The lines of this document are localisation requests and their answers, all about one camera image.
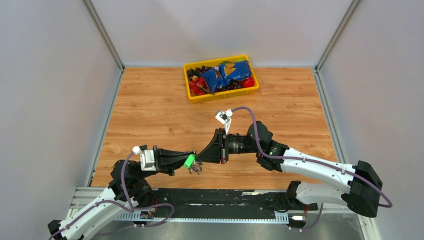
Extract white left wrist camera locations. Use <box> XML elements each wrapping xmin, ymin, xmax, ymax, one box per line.
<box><xmin>132</xmin><ymin>145</ymin><xmax>157</xmax><ymax>172</ymax></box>

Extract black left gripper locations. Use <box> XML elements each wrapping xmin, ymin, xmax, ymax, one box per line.
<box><xmin>134</xmin><ymin>144</ymin><xmax>197</xmax><ymax>180</ymax></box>

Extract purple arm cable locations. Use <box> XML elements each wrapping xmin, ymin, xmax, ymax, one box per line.
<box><xmin>47</xmin><ymin>151</ymin><xmax>175</xmax><ymax>240</ymax></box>
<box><xmin>230</xmin><ymin>106</ymin><xmax>394</xmax><ymax>232</ymax></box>

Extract dark grape bunch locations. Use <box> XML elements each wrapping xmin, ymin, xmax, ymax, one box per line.
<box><xmin>186</xmin><ymin>65</ymin><xmax>212</xmax><ymax>79</ymax></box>

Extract red strawberries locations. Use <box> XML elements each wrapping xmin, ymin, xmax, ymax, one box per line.
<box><xmin>188</xmin><ymin>75</ymin><xmax>210</xmax><ymax>96</ymax></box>

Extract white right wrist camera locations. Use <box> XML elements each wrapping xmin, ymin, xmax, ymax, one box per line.
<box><xmin>215</xmin><ymin>109</ymin><xmax>233</xmax><ymax>134</ymax></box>

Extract large metal keyring with keys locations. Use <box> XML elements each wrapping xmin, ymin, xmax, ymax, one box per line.
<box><xmin>188</xmin><ymin>161</ymin><xmax>203</xmax><ymax>175</ymax></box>

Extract yellow plastic bin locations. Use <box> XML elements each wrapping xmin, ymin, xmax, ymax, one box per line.
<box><xmin>183</xmin><ymin>55</ymin><xmax>260</xmax><ymax>103</ymax></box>

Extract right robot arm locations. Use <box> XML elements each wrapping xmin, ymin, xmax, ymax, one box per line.
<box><xmin>195</xmin><ymin>121</ymin><xmax>383</xmax><ymax>218</ymax></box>

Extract green tagged key bunch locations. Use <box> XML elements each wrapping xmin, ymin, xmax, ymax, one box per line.
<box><xmin>183</xmin><ymin>154</ymin><xmax>196</xmax><ymax>169</ymax></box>

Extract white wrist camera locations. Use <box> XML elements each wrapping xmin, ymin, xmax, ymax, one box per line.
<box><xmin>132</xmin><ymin>145</ymin><xmax>157</xmax><ymax>172</ymax></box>
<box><xmin>215</xmin><ymin>109</ymin><xmax>233</xmax><ymax>134</ymax></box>

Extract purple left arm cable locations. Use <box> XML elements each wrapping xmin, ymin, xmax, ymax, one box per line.
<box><xmin>47</xmin><ymin>151</ymin><xmax>175</xmax><ymax>240</ymax></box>

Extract red tomato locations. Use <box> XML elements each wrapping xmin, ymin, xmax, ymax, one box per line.
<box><xmin>241</xmin><ymin>76</ymin><xmax>255</xmax><ymax>88</ymax></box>

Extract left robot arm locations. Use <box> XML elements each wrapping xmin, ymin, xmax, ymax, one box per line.
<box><xmin>47</xmin><ymin>145</ymin><xmax>195</xmax><ymax>240</ymax></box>

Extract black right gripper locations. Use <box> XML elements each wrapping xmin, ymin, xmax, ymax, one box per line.
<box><xmin>195</xmin><ymin>127</ymin><xmax>262</xmax><ymax>164</ymax></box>

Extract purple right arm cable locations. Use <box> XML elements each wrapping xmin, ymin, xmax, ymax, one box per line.
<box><xmin>230</xmin><ymin>106</ymin><xmax>394</xmax><ymax>232</ymax></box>

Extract blue snack bag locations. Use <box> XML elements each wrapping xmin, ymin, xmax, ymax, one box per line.
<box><xmin>200</xmin><ymin>60</ymin><xmax>253</xmax><ymax>93</ymax></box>

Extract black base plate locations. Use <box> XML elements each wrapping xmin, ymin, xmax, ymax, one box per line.
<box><xmin>136</xmin><ymin>188</ymin><xmax>319</xmax><ymax>221</ymax></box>

